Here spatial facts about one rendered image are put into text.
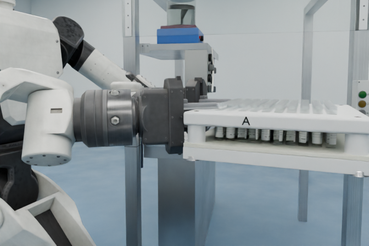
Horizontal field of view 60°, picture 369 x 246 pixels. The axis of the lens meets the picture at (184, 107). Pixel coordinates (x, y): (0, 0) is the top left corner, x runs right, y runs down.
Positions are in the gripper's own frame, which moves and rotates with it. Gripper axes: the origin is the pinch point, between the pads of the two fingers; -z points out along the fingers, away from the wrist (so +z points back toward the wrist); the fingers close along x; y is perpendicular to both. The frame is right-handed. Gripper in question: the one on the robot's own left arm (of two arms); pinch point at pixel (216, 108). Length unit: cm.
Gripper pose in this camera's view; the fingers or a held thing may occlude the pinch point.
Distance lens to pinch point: 63.8
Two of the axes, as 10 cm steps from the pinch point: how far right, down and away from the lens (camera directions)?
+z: -8.8, -0.2, 4.8
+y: -4.8, 0.7, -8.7
